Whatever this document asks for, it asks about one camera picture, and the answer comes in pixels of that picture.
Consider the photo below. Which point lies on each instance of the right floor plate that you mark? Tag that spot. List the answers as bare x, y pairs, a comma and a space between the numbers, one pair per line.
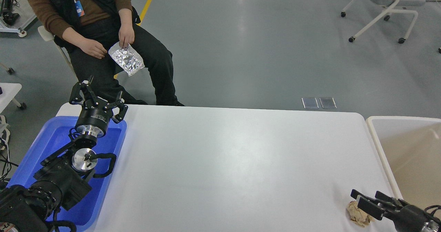
328, 103

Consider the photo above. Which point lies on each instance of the grey office chair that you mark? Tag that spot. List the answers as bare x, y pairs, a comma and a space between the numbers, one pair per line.
59, 53

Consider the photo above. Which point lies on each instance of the silver foil bag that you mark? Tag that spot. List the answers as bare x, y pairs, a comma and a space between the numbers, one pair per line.
127, 58

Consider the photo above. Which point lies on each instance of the brown paper ball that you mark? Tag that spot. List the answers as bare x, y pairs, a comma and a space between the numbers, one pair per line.
357, 215

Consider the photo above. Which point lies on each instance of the blue plastic bin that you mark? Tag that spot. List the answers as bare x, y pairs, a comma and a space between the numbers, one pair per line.
53, 136

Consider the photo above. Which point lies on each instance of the person left hand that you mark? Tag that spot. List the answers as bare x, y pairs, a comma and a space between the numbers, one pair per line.
126, 35

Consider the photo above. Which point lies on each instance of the white plastic bin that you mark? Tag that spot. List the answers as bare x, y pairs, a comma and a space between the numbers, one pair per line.
410, 152

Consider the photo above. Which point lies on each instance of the person right hand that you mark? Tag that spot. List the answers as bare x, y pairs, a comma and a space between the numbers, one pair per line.
93, 48

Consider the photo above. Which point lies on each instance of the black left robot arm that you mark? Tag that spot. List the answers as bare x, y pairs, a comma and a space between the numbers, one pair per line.
63, 180

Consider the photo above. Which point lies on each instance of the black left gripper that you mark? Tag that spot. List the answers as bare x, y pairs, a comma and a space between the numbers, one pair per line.
94, 119

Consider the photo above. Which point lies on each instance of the left floor plate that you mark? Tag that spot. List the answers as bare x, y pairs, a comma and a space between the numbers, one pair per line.
310, 103

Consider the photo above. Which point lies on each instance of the white side table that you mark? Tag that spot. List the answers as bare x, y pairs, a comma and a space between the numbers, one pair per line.
8, 94

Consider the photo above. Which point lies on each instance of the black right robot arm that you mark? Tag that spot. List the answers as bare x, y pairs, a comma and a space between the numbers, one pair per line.
430, 209

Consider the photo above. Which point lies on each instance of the blue lanyard badge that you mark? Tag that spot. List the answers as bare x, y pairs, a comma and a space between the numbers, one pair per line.
79, 8

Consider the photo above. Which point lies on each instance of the seated person brown sweater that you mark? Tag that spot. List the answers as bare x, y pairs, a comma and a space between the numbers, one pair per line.
101, 22

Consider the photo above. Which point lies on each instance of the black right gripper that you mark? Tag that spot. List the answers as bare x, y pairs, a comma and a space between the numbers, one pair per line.
409, 219

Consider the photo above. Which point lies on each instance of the floor plate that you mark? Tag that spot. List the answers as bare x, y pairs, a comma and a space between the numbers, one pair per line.
328, 103
310, 103

